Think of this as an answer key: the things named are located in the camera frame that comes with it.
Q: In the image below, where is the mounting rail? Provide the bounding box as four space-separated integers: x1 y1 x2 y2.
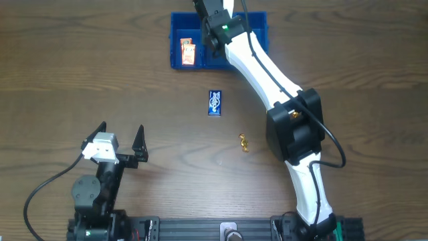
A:
128 216 365 241

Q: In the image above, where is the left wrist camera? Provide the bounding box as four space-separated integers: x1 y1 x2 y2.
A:
82 132 120 165

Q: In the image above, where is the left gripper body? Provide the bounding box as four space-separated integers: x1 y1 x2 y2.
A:
115 152 150 170

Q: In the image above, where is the blue candy pack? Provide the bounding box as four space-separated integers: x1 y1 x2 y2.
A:
208 90 222 116

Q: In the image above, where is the blue tray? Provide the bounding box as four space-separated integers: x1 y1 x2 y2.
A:
169 11 270 70

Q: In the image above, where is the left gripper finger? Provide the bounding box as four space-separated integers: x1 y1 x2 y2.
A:
131 125 149 161
81 120 108 150

